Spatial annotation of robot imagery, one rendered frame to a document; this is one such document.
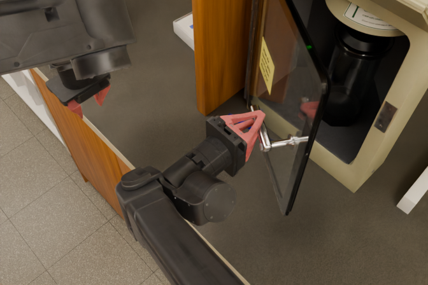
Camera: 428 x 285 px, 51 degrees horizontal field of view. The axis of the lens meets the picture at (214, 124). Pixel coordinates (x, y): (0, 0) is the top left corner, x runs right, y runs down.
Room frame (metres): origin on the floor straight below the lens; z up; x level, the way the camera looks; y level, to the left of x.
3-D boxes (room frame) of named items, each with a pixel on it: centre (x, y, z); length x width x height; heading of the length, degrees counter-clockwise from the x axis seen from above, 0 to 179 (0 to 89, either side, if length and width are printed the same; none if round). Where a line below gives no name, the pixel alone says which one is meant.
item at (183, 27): (0.92, 0.02, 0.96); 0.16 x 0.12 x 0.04; 39
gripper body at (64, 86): (0.55, 0.25, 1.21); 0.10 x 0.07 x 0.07; 133
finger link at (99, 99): (0.56, 0.24, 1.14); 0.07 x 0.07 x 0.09; 43
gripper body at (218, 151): (0.37, 0.00, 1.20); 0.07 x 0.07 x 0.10; 43
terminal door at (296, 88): (0.51, -0.11, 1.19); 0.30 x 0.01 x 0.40; 11
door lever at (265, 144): (0.43, -0.09, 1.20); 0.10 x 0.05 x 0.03; 11
